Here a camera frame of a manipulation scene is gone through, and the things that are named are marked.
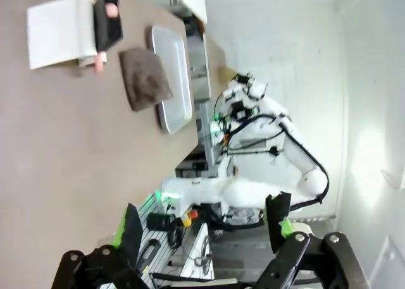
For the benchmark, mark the white lint roller stand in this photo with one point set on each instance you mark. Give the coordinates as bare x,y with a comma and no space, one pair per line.
53,33

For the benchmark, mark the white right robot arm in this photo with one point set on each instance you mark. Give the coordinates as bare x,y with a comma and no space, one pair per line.
253,191

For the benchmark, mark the brown towel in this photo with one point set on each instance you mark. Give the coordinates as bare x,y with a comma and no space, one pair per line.
145,80

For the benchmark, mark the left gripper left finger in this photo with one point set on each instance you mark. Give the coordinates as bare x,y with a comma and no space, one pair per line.
131,235

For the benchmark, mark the metal baking tray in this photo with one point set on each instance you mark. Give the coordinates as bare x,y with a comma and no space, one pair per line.
175,80

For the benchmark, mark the gray metal frame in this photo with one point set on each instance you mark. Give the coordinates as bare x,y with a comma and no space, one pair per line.
201,67

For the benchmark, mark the yellow emergency stop button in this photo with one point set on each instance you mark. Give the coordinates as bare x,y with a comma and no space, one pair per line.
189,217

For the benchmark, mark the black cylindrical device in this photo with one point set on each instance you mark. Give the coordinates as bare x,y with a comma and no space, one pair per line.
161,221

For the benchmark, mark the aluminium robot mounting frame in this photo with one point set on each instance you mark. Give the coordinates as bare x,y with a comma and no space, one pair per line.
212,137

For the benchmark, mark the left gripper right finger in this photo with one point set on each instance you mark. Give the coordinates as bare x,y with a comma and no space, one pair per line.
278,213

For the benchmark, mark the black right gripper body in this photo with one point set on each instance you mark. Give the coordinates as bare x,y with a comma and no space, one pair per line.
238,107

